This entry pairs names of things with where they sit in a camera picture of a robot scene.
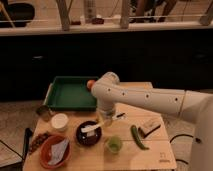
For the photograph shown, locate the green plastic tray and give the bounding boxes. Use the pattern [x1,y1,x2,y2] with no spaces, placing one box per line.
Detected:
[45,76,97,111]

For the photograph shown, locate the wooden block brush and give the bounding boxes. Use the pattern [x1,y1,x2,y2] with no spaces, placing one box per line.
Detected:
[138,119,161,138]

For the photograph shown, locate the green cup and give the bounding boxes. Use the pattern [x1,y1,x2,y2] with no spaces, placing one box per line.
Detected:
[105,136,123,154]

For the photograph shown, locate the green chili pepper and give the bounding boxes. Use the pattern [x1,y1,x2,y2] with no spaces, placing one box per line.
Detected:
[130,125,149,150]

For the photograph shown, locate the dark red grapes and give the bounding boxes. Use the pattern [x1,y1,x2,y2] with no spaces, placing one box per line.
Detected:
[29,132,50,154]

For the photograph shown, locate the small metal cup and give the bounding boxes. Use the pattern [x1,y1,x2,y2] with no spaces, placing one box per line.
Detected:
[36,105,51,122]

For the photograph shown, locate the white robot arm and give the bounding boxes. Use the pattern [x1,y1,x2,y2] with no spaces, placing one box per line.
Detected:
[91,72,213,171]

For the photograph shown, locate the black chair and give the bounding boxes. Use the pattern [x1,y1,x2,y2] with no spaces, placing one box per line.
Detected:
[0,3,35,28]

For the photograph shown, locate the black floor cable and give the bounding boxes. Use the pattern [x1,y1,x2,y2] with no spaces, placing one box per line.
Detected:
[169,133,194,166]

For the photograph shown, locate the crumpled grey cloth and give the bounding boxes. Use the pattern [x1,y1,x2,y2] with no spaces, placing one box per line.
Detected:
[48,139,69,165]

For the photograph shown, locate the orange fruit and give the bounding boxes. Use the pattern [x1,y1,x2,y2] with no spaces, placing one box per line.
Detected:
[87,80,96,90]

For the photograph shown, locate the orange bowl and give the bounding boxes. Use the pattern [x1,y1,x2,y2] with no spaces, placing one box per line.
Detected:
[39,135,71,170]

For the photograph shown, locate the purple bowl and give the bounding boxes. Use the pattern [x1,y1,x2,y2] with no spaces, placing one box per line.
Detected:
[76,121,102,147]

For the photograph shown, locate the white dish brush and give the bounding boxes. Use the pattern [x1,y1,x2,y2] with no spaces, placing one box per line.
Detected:
[80,113,126,133]

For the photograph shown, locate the white round container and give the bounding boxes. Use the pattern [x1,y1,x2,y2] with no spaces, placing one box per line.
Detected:
[51,113,69,132]

